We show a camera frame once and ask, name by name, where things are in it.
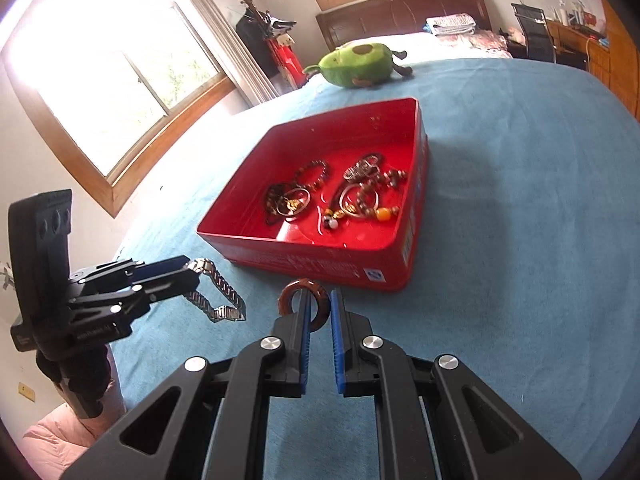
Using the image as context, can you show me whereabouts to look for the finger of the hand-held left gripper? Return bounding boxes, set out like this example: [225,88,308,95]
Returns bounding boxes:
[67,269,201,322]
[69,256,193,292]

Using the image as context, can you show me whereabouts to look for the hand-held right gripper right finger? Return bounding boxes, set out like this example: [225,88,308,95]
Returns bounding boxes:
[330,287,584,480]

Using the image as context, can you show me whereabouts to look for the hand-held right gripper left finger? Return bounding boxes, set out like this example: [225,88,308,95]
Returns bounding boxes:
[60,287,312,480]

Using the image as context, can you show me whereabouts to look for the brown wooden ring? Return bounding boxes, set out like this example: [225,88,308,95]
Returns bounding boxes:
[279,280,331,331]

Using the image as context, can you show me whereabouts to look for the silver wristwatch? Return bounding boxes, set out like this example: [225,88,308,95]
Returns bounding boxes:
[185,257,248,323]

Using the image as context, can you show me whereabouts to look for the red tin box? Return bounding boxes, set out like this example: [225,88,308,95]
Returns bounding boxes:
[196,97,430,292]

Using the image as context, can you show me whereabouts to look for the silver chain necklace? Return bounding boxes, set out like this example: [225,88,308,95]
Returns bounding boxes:
[342,155,386,183]

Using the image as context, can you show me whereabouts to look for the wooden bead bracelet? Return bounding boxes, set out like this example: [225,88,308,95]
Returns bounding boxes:
[337,167,410,225]

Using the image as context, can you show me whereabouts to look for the colourful bead bracelet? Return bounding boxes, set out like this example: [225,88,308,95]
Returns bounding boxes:
[295,159,335,192]

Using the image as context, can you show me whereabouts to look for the person's left hand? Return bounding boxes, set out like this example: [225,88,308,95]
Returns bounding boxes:
[35,342,120,419]

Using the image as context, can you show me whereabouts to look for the pink quilt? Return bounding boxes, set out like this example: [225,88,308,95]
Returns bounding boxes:
[22,402,106,480]

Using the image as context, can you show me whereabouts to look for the blue blanket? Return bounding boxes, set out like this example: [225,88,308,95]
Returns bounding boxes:
[107,57,640,480]

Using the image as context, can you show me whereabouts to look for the white curtain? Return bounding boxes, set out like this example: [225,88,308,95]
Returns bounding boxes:
[150,0,281,108]

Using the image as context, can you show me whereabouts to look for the coat rack with clothes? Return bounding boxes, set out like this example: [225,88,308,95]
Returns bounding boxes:
[235,0,306,93]

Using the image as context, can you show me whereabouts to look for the green avocado plush toy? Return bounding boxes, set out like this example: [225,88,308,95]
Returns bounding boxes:
[303,42,413,90]

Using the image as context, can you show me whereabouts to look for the dark wooden headboard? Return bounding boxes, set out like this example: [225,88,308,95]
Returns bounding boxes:
[315,0,493,53]

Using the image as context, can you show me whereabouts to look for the floral pillow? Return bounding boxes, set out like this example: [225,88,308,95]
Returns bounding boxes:
[467,30,513,58]

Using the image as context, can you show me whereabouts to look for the folded towels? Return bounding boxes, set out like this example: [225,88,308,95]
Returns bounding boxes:
[425,12,478,37]

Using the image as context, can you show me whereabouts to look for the black chair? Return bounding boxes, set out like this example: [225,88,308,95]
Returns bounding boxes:
[510,2,558,63]

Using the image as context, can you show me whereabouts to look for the wooden desk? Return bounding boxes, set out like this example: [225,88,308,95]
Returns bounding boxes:
[545,0,640,121]

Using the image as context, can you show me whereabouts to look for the large wooden frame window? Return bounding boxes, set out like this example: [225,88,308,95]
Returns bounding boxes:
[0,0,238,218]

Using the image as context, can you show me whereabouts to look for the braided cord charm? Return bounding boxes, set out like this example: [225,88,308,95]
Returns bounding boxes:
[320,180,361,232]

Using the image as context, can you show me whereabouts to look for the dark bead bracelet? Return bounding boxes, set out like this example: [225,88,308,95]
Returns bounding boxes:
[264,182,313,226]

